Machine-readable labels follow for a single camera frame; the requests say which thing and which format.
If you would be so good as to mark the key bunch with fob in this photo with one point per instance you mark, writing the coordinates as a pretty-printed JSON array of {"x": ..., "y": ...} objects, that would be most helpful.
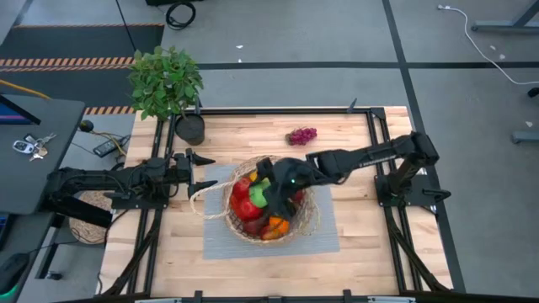
[{"x": 23, "y": 146}]

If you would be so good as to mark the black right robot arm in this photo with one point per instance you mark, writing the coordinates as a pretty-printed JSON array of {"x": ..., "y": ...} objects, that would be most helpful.
[{"x": 366, "y": 157}]

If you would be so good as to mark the black power adapter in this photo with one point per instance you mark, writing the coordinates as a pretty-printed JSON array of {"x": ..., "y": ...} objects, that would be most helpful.
[{"x": 107, "y": 147}]

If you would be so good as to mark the orange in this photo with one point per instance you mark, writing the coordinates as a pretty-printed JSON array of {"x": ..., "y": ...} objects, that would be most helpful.
[{"x": 279, "y": 225}]

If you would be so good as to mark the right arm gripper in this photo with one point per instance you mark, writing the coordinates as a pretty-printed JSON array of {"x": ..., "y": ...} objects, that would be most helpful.
[{"x": 292, "y": 177}]

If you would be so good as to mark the black caster wheel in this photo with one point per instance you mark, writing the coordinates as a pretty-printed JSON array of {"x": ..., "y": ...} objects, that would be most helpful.
[{"x": 534, "y": 92}]

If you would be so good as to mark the grey woven placemat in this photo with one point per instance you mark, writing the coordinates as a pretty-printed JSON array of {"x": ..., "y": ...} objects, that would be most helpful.
[{"x": 219, "y": 244}]

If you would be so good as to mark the black aluminium table frame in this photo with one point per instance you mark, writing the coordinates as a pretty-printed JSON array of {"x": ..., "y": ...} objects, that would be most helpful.
[{"x": 295, "y": 111}]

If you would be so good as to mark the computer monitor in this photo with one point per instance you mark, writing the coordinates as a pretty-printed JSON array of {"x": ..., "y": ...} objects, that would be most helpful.
[{"x": 12, "y": 115}]

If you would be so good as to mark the long red pepper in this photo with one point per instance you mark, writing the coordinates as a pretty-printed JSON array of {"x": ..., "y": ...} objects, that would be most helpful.
[{"x": 268, "y": 234}]

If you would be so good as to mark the black hazard-striped floor mat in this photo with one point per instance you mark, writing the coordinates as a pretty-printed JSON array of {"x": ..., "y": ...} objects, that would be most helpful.
[{"x": 84, "y": 42}]

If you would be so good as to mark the black computer mouse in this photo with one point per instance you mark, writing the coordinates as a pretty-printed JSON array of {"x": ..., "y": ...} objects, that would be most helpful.
[{"x": 12, "y": 269}]

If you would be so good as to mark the potted green plant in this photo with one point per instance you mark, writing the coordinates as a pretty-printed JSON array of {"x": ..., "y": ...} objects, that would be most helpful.
[{"x": 164, "y": 80}]

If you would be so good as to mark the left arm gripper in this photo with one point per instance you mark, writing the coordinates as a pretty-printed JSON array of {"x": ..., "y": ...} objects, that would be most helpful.
[{"x": 182, "y": 168}]

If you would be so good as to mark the black round knob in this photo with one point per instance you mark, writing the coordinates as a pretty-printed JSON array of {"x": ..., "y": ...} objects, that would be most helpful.
[{"x": 86, "y": 125}]

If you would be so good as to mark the grey metal table base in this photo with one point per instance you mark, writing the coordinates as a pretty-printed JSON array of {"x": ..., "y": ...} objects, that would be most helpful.
[{"x": 505, "y": 27}]

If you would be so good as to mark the green apple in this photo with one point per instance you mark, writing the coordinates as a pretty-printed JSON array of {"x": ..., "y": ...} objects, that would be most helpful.
[{"x": 258, "y": 195}]

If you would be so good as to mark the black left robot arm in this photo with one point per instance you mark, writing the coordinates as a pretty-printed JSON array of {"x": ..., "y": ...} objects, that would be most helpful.
[{"x": 84, "y": 180}]

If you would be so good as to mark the purple grape bunch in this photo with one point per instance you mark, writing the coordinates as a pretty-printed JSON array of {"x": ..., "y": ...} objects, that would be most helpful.
[{"x": 302, "y": 136}]

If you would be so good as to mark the round woven mat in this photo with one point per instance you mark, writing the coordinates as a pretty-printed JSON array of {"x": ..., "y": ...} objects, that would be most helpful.
[{"x": 86, "y": 231}]

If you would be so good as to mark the woven wicker basket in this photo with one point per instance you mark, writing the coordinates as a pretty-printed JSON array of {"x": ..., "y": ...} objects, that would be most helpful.
[{"x": 309, "y": 219}]

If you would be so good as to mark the dark grey desk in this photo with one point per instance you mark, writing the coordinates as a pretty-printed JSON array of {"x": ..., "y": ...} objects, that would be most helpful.
[{"x": 33, "y": 181}]

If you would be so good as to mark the grey metal furniture foot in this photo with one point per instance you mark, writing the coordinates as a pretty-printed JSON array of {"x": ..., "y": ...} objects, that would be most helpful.
[{"x": 524, "y": 137}]

